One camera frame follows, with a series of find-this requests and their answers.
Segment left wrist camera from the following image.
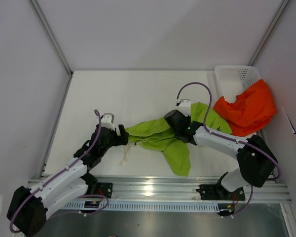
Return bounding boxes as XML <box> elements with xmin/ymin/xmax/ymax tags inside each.
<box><xmin>101</xmin><ymin>113</ymin><xmax>115</xmax><ymax>130</ymax></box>

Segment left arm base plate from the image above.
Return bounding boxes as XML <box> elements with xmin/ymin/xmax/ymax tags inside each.
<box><xmin>87</xmin><ymin>182</ymin><xmax>113</xmax><ymax>198</ymax></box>

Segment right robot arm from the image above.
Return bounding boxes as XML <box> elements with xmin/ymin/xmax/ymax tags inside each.
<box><xmin>164</xmin><ymin>110</ymin><xmax>277</xmax><ymax>200</ymax></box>

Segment orange shorts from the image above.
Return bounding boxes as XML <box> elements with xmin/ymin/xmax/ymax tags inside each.
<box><xmin>214</xmin><ymin>79</ymin><xmax>277</xmax><ymax>137</ymax></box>

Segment white plastic basket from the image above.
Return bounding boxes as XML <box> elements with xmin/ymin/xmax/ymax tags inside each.
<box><xmin>214</xmin><ymin>65</ymin><xmax>262</xmax><ymax>103</ymax></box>

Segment slotted cable duct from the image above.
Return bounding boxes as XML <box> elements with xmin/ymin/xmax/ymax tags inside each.
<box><xmin>63</xmin><ymin>200</ymin><xmax>219</xmax><ymax>213</ymax></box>

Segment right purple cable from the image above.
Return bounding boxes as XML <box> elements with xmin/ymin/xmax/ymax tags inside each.
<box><xmin>176</xmin><ymin>82</ymin><xmax>282</xmax><ymax>219</ymax></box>

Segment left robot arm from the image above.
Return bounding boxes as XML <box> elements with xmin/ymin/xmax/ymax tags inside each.
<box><xmin>6</xmin><ymin>124</ymin><xmax>129</xmax><ymax>237</ymax></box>

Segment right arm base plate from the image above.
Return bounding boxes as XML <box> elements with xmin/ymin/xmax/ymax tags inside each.
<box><xmin>196</xmin><ymin>184</ymin><xmax>246</xmax><ymax>201</ymax></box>

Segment aluminium mounting rail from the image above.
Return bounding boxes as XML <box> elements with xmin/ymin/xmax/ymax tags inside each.
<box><xmin>27</xmin><ymin>175</ymin><xmax>293</xmax><ymax>204</ymax></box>

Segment lime green shorts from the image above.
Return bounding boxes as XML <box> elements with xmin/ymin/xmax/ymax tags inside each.
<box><xmin>126</xmin><ymin>102</ymin><xmax>232</xmax><ymax>176</ymax></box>

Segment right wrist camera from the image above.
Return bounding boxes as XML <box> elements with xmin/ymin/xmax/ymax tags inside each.
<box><xmin>176</xmin><ymin>99</ymin><xmax>191</xmax><ymax>117</ymax></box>

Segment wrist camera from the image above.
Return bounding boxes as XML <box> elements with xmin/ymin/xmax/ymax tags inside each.
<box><xmin>101</xmin><ymin>113</ymin><xmax>115</xmax><ymax>130</ymax></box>
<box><xmin>176</xmin><ymin>99</ymin><xmax>191</xmax><ymax>117</ymax></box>

